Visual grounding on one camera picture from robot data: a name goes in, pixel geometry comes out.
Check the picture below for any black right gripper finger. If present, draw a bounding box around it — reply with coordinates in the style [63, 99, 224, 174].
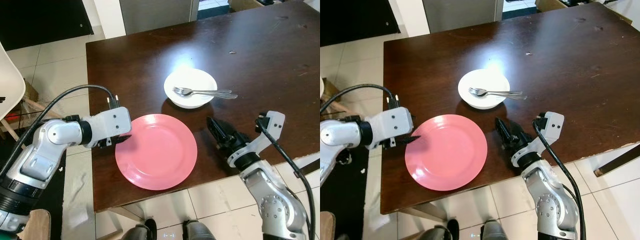
[495, 118, 515, 147]
[501, 119, 526, 142]
[213, 119, 239, 142]
[206, 118, 227, 147]

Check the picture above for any pink round plate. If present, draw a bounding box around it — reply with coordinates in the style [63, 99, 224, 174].
[404, 114, 488, 192]
[115, 114, 198, 191]

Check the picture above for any silver metal fork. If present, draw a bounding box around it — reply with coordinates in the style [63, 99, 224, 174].
[172, 86, 233, 96]
[468, 87, 524, 97]

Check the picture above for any white bowl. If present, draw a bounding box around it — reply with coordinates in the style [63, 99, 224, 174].
[164, 68, 218, 110]
[457, 69, 511, 111]

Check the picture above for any black floor mat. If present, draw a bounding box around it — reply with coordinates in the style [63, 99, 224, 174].
[30, 148, 67, 240]
[320, 150, 384, 240]

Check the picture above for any dark wooden bar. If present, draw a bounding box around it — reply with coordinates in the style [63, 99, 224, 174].
[593, 144, 640, 177]
[296, 158, 321, 177]

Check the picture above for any brown cardboard box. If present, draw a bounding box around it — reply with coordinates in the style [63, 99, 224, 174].
[23, 80, 42, 105]
[322, 77, 342, 105]

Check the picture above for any dark brown wooden table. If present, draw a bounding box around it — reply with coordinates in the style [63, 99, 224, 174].
[86, 0, 321, 214]
[380, 0, 640, 215]

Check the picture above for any robot right leg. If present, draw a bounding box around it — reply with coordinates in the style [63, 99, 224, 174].
[182, 218, 219, 240]
[480, 219, 516, 240]

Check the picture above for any robot leg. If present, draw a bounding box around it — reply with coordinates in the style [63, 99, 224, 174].
[421, 219, 460, 240]
[480, 219, 516, 240]
[182, 218, 219, 240]
[122, 219, 158, 240]

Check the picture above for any robot left leg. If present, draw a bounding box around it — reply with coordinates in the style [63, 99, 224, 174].
[122, 219, 158, 240]
[421, 219, 460, 240]

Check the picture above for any white chair with wooden legs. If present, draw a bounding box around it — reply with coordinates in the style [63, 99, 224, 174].
[0, 42, 52, 142]

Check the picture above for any grey cabinet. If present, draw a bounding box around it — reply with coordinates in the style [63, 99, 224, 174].
[119, 0, 200, 35]
[422, 0, 504, 34]

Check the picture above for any black cabinet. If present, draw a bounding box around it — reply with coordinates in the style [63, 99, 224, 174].
[320, 0, 396, 47]
[0, 0, 95, 51]

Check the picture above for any light wooden furniture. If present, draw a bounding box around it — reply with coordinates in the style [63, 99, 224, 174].
[227, 0, 282, 12]
[534, 0, 589, 12]

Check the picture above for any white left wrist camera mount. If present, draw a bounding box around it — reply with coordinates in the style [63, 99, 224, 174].
[371, 107, 414, 150]
[90, 106, 133, 149]

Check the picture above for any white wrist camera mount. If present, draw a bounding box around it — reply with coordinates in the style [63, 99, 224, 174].
[227, 110, 286, 169]
[90, 106, 133, 149]
[371, 107, 414, 150]
[511, 111, 565, 169]

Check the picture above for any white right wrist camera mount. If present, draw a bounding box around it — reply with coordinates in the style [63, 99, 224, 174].
[227, 110, 286, 169]
[511, 111, 565, 169]

